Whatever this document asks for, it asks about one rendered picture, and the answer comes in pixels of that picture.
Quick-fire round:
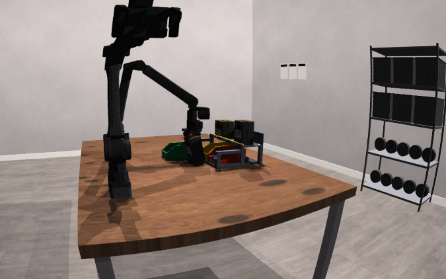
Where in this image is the red open bin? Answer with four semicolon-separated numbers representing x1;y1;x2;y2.
209;145;246;165

